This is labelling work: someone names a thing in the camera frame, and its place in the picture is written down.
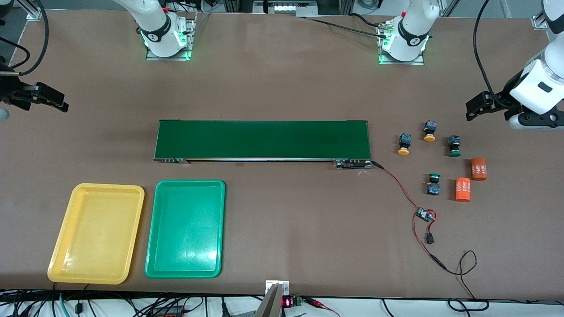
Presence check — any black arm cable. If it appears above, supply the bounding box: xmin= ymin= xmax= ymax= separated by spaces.
xmin=0 ymin=0 xmax=50 ymax=77
xmin=474 ymin=0 xmax=505 ymax=100

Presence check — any metal camera pole bracket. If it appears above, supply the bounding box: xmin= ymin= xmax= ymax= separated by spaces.
xmin=255 ymin=280 xmax=290 ymax=317

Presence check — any thin black looped cable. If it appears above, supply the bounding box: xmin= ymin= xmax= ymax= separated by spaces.
xmin=446 ymin=250 xmax=490 ymax=312

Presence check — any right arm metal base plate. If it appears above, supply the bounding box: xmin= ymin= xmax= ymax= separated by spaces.
xmin=145 ymin=13 xmax=197 ymax=61

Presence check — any green conveyor belt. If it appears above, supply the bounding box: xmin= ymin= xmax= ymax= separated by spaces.
xmin=152 ymin=119 xmax=373 ymax=170

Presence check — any white electrical device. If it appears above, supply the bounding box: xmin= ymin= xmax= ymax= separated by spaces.
xmin=253 ymin=0 xmax=319 ymax=15

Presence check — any black cable on table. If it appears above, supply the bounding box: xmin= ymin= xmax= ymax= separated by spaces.
xmin=304 ymin=12 xmax=388 ymax=37

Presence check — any yellow plastic tray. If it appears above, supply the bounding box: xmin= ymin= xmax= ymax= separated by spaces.
xmin=47 ymin=183 xmax=145 ymax=285

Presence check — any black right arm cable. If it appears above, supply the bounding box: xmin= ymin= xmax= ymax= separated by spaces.
xmin=0 ymin=0 xmax=50 ymax=77

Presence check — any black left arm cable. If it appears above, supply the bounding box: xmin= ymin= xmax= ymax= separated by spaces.
xmin=474 ymin=0 xmax=505 ymax=100

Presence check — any red clip lead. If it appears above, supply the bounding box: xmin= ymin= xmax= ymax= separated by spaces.
xmin=306 ymin=298 xmax=341 ymax=317

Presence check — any green plastic tray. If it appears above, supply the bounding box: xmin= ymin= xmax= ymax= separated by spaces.
xmin=145 ymin=179 xmax=226 ymax=279

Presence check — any orange cylinder white print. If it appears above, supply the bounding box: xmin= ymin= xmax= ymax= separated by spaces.
xmin=470 ymin=157 xmax=488 ymax=181
xmin=455 ymin=177 xmax=472 ymax=203

